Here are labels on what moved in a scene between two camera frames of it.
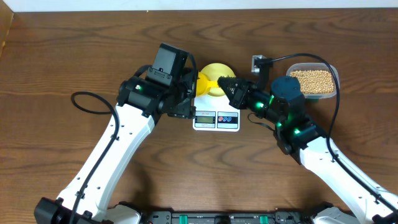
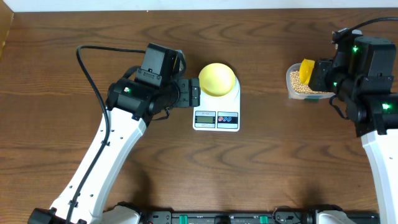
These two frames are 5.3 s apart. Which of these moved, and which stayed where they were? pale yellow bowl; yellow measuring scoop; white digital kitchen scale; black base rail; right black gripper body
Moved: yellow measuring scoop; right black gripper body
Stayed: black base rail; pale yellow bowl; white digital kitchen scale
